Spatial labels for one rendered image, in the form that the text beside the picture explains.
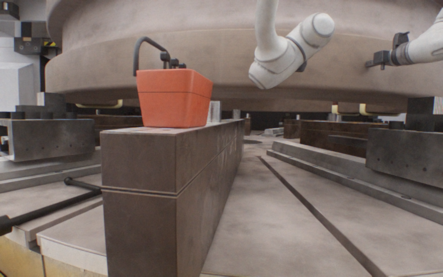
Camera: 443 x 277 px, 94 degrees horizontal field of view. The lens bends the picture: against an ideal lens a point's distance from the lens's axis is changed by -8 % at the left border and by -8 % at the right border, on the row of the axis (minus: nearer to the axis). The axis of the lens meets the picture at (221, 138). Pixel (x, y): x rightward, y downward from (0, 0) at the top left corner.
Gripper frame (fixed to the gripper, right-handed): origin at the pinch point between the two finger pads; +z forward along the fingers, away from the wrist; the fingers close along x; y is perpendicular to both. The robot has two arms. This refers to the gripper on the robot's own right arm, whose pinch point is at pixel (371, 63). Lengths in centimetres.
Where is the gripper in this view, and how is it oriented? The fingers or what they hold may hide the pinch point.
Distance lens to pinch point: 128.0
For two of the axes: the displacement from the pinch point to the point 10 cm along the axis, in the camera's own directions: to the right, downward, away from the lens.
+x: 9.9, 0.1, 1.5
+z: -1.4, -1.0, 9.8
